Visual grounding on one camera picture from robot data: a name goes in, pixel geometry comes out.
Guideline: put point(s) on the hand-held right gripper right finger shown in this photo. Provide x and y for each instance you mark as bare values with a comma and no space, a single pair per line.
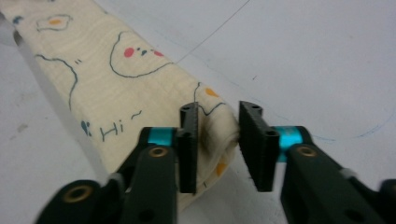
311,180

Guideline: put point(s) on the white foam mat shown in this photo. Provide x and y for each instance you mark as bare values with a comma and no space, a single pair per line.
311,62

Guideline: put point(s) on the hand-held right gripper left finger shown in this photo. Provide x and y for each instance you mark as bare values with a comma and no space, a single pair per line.
155,180

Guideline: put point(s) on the cream towel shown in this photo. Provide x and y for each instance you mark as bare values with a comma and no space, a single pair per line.
124,93

